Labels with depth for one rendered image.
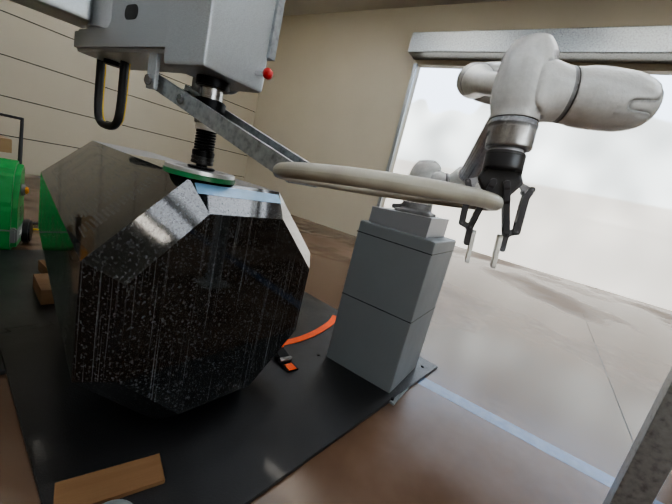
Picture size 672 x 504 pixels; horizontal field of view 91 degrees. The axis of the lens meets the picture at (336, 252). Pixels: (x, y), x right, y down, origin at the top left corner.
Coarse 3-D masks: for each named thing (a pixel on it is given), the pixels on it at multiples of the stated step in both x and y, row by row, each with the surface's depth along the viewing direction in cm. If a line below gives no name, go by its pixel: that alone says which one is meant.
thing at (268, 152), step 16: (144, 80) 106; (160, 80) 107; (176, 96) 103; (192, 96) 99; (192, 112) 99; (208, 112) 95; (224, 128) 92; (240, 128) 89; (240, 144) 89; (256, 144) 86; (272, 144) 97; (256, 160) 86; (272, 160) 83; (288, 160) 81; (304, 160) 92
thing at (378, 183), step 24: (288, 168) 59; (312, 168) 55; (336, 168) 52; (360, 168) 52; (360, 192) 96; (384, 192) 95; (408, 192) 51; (432, 192) 51; (456, 192) 52; (480, 192) 54
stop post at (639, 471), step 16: (656, 400) 102; (656, 416) 98; (640, 432) 104; (656, 432) 98; (640, 448) 100; (656, 448) 98; (624, 464) 107; (640, 464) 100; (656, 464) 98; (624, 480) 103; (640, 480) 100; (656, 480) 98; (608, 496) 109; (624, 496) 103; (640, 496) 100; (656, 496) 98
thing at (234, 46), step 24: (192, 0) 89; (216, 0) 86; (240, 0) 91; (264, 0) 97; (168, 24) 95; (192, 24) 89; (216, 24) 88; (240, 24) 93; (264, 24) 99; (168, 48) 96; (192, 48) 90; (216, 48) 90; (240, 48) 95; (264, 48) 102; (192, 72) 99; (216, 72) 92; (240, 72) 98
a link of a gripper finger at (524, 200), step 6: (528, 192) 66; (522, 198) 66; (528, 198) 66; (522, 204) 66; (522, 210) 66; (516, 216) 68; (522, 216) 66; (516, 222) 67; (522, 222) 66; (516, 228) 67; (516, 234) 67
